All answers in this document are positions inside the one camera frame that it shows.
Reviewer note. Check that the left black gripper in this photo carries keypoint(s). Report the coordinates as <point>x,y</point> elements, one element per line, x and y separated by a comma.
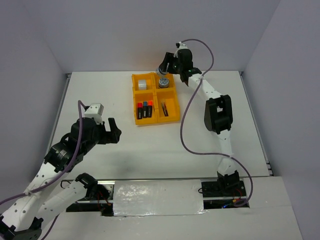
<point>112,136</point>

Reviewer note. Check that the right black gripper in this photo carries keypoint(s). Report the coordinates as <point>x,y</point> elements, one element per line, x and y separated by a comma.
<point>168,58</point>

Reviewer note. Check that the blue putty jar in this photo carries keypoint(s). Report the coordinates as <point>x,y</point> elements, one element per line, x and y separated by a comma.
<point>160,73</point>
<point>163,83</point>

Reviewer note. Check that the clear tape roll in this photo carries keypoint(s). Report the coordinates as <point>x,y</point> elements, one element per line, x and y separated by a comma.
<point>142,85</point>

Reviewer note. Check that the yellow four-compartment organizer tray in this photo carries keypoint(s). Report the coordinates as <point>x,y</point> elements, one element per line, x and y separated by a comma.
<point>158,95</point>

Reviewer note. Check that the pink cap black highlighter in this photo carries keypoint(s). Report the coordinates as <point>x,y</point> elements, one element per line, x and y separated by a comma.
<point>139,112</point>

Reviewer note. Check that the blue gel pen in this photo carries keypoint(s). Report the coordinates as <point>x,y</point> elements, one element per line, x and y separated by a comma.
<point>164,109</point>

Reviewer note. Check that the blue cap black highlighter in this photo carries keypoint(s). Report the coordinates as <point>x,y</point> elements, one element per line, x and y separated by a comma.
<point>145,109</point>

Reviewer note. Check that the orange cap black highlighter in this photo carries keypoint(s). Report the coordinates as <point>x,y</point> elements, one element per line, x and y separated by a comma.
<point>149,108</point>

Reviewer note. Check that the red pen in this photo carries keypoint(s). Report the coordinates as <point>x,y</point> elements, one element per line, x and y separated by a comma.
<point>166,114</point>

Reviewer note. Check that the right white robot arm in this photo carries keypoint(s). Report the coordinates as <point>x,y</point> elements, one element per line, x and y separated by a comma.
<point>218,113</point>

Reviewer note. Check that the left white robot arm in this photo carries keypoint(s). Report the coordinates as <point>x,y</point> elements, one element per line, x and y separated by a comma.
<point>34,209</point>

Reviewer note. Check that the silver foil covered panel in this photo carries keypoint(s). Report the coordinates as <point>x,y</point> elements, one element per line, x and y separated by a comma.
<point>157,198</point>

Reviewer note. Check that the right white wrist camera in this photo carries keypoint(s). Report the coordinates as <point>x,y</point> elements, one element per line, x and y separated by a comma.
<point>180,46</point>

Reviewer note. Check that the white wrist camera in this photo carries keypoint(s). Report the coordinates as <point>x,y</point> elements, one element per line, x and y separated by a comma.
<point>95,112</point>
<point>180,46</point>

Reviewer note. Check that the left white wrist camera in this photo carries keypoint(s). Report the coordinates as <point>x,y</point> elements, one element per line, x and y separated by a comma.
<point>95,112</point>

